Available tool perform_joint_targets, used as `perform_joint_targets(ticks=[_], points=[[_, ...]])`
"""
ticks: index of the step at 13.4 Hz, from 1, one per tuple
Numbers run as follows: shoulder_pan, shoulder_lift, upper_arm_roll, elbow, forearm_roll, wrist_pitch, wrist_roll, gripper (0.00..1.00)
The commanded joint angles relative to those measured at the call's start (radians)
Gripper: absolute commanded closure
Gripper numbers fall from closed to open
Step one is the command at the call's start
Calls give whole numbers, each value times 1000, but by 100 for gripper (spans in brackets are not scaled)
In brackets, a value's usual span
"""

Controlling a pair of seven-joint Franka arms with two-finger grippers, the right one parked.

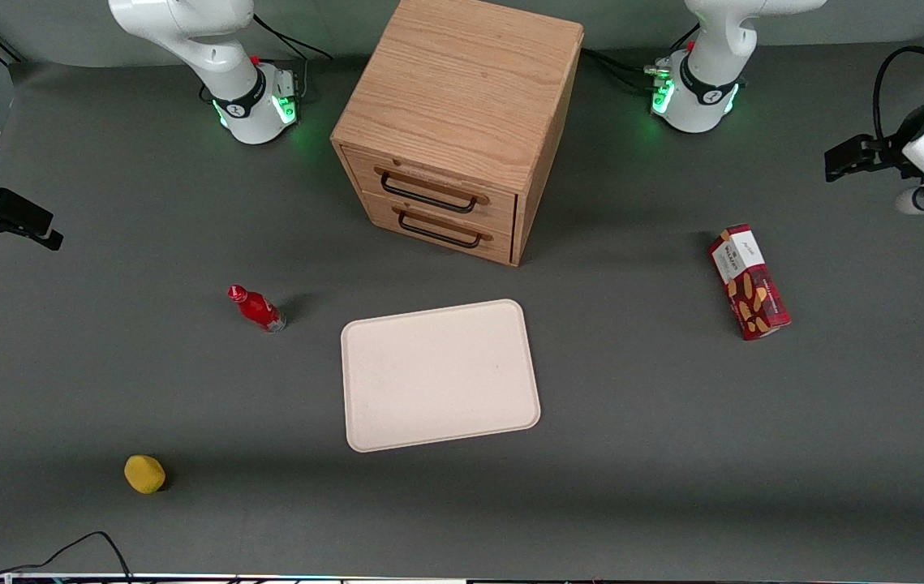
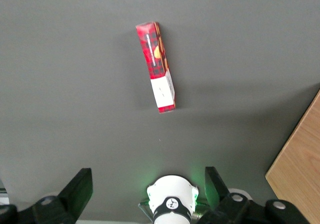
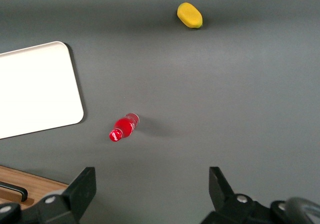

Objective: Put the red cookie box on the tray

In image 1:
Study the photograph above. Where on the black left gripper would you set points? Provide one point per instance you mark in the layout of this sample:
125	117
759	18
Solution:
890	151

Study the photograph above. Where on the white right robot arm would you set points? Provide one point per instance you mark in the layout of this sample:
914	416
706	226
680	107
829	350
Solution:
210	49

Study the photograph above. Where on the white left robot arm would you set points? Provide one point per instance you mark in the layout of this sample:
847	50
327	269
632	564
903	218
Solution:
705	89

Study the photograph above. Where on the red cookie box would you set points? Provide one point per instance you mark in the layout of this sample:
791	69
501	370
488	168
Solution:
747	285

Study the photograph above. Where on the cream rectangular tray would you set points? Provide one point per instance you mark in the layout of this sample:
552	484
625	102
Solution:
437	375

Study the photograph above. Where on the grey base connector plug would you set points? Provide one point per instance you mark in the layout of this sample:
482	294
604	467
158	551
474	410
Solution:
285	83
657	70

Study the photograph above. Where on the small red bottle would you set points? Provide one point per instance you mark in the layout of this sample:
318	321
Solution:
259	310

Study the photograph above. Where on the wooden two-drawer cabinet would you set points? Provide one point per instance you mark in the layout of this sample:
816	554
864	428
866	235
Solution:
462	81

